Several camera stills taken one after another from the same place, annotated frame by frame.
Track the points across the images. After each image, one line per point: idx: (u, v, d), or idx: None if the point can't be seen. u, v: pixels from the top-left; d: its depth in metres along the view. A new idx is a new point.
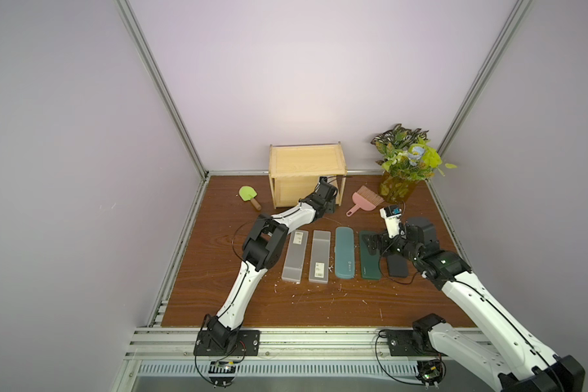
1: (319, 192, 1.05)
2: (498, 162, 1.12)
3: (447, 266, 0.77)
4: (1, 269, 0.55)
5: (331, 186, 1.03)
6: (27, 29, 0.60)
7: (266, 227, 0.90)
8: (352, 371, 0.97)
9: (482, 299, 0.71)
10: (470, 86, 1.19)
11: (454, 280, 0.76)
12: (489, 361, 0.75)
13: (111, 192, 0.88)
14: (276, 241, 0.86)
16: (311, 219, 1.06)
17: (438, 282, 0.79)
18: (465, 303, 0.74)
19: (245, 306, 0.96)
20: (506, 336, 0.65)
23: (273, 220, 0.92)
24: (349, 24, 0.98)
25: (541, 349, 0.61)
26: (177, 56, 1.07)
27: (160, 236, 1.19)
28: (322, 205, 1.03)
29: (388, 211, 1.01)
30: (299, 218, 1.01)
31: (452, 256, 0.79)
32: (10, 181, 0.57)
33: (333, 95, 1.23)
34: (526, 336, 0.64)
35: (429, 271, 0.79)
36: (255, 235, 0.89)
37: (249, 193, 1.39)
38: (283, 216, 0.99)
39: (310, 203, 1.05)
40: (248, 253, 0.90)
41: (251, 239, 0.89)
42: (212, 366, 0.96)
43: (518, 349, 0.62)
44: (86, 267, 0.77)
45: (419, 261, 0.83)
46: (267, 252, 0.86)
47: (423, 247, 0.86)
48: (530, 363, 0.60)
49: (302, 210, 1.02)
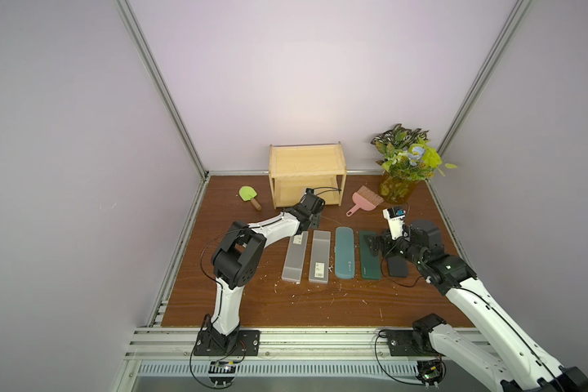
1: (305, 203, 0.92)
2: (498, 162, 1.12)
3: (452, 272, 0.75)
4: (2, 270, 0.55)
5: (318, 198, 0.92)
6: (26, 28, 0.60)
7: (240, 236, 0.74)
8: (353, 371, 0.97)
9: (487, 306, 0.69)
10: (470, 86, 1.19)
11: (459, 287, 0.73)
12: (491, 366, 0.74)
13: (111, 192, 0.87)
14: (249, 252, 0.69)
16: (296, 230, 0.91)
17: (443, 288, 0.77)
18: (469, 309, 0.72)
19: (235, 314, 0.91)
20: (511, 346, 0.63)
23: (250, 229, 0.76)
24: (349, 23, 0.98)
25: (547, 359, 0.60)
26: (177, 56, 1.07)
27: (159, 235, 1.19)
28: (308, 216, 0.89)
29: (391, 213, 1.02)
30: (281, 229, 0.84)
31: (457, 261, 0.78)
32: (9, 180, 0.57)
33: (334, 95, 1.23)
34: (532, 346, 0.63)
35: (434, 277, 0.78)
36: (226, 246, 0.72)
37: (249, 193, 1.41)
38: (261, 225, 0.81)
39: (294, 213, 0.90)
40: (218, 268, 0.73)
41: (221, 250, 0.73)
42: (212, 366, 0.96)
43: (523, 361, 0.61)
44: (86, 267, 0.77)
45: (423, 266, 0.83)
46: (239, 266, 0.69)
47: (428, 252, 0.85)
48: (535, 375, 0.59)
49: (285, 220, 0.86)
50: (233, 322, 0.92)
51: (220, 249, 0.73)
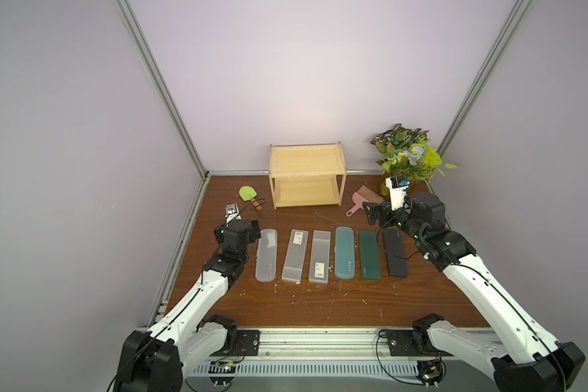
1: (228, 243, 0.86)
2: (498, 162, 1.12)
3: (450, 248, 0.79)
4: (3, 267, 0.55)
5: (239, 233, 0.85)
6: (27, 29, 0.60)
7: (141, 353, 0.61)
8: (352, 371, 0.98)
9: (485, 283, 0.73)
10: (471, 86, 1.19)
11: (457, 263, 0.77)
12: (483, 348, 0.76)
13: (111, 192, 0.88)
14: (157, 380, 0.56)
16: (226, 287, 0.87)
17: (440, 265, 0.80)
18: (469, 288, 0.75)
19: (210, 342, 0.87)
20: (509, 322, 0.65)
23: (153, 337, 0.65)
24: (349, 21, 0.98)
25: (544, 336, 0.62)
26: (177, 58, 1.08)
27: (159, 235, 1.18)
28: (238, 259, 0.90)
29: (394, 183, 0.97)
30: (201, 305, 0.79)
31: (456, 238, 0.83)
32: (11, 177, 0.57)
33: (333, 95, 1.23)
34: (529, 322, 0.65)
35: (432, 252, 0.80)
36: (126, 378, 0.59)
37: (249, 193, 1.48)
38: (170, 325, 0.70)
39: (217, 268, 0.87)
40: None
41: (122, 381, 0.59)
42: (212, 366, 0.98)
43: (520, 336, 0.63)
44: (86, 266, 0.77)
45: (422, 241, 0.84)
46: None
47: (429, 228, 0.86)
48: (531, 350, 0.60)
49: (205, 291, 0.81)
50: (219, 341, 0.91)
51: (118, 384, 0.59)
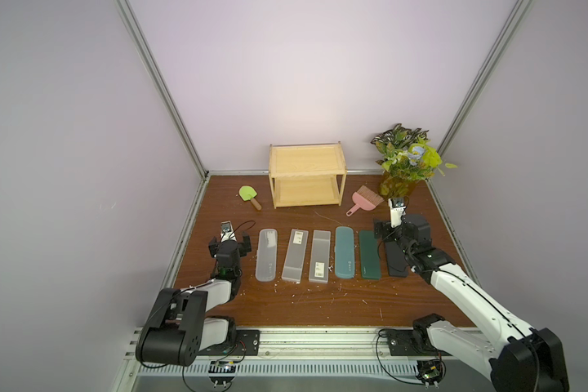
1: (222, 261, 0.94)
2: (498, 162, 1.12)
3: (433, 260, 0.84)
4: (4, 267, 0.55)
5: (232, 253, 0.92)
6: (28, 29, 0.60)
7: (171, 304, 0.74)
8: (352, 371, 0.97)
9: (463, 284, 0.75)
10: (472, 85, 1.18)
11: (439, 270, 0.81)
12: (482, 348, 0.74)
13: (111, 192, 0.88)
14: (190, 318, 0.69)
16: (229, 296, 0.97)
17: (426, 276, 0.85)
18: (450, 291, 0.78)
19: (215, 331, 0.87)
20: (484, 314, 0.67)
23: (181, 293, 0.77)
24: (349, 21, 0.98)
25: (518, 322, 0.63)
26: (177, 57, 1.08)
27: (159, 235, 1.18)
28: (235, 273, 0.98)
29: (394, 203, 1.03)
30: (216, 291, 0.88)
31: (440, 251, 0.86)
32: (11, 177, 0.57)
33: (333, 95, 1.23)
34: (505, 314, 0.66)
35: (418, 266, 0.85)
36: (158, 322, 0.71)
37: (249, 193, 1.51)
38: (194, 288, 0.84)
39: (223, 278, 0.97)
40: (150, 351, 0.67)
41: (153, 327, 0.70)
42: (212, 366, 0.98)
43: (495, 324, 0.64)
44: (86, 266, 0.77)
45: (410, 256, 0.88)
46: (180, 342, 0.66)
47: (416, 245, 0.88)
48: (505, 334, 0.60)
49: (219, 282, 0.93)
50: (219, 338, 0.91)
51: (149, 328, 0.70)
